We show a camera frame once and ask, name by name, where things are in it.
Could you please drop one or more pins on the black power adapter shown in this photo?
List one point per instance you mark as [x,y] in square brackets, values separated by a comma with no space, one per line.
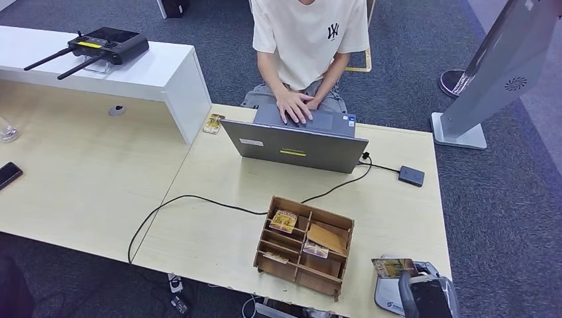
[180,305]

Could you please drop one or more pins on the autumn trees hotel card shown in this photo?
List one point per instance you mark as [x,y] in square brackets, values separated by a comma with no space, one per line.
[393,267]

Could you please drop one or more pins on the silver kiosk stand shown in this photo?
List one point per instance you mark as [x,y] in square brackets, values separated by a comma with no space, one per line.
[496,74]

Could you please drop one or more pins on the black box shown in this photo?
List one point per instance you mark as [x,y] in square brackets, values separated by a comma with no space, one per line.
[175,8]

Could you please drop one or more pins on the person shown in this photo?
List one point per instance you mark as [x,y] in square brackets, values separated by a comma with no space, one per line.
[303,39]

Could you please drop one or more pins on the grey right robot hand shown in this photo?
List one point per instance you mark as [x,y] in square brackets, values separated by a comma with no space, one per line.
[407,298]

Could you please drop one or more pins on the white power strip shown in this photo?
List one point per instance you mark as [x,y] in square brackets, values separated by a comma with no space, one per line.
[175,283]

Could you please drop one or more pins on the dark grey USB box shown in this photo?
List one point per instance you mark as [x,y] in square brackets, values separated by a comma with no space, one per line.
[412,176]

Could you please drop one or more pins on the person's right forearm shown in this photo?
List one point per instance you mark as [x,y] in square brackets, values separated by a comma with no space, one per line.
[270,72]

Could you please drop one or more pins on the person's left forearm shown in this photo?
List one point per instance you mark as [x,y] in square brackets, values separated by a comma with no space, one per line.
[333,74]

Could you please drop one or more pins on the clear drinking glass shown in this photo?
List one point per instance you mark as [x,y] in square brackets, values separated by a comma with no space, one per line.
[9,131]

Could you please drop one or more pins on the clear acrylic stand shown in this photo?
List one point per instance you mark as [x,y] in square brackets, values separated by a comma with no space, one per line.
[100,68]

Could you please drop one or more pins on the person's left hand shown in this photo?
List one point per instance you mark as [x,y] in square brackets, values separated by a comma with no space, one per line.
[314,104]

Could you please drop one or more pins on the black remote controller with antennas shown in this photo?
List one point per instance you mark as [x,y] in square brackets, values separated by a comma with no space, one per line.
[110,44]

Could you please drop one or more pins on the wooden compartment organizer box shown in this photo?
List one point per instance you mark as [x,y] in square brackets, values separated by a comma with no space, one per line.
[281,267]

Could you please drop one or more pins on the hotel key card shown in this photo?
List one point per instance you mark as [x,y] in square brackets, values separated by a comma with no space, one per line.
[214,124]
[275,258]
[315,250]

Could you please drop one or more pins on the round chrome post base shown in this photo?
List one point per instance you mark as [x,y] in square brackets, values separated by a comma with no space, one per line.
[450,83]

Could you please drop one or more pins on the white card reader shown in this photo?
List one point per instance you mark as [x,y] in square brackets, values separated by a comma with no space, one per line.
[386,294]

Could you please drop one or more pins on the black smartphone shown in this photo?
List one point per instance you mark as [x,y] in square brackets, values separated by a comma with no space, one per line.
[9,174]

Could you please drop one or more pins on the person's right hand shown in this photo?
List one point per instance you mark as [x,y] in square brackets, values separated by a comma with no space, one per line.
[294,107]

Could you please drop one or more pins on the grey laptop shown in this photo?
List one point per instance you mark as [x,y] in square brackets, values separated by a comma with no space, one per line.
[303,151]

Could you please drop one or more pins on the white desk shelf riser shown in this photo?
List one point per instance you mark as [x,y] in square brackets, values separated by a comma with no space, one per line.
[153,70]

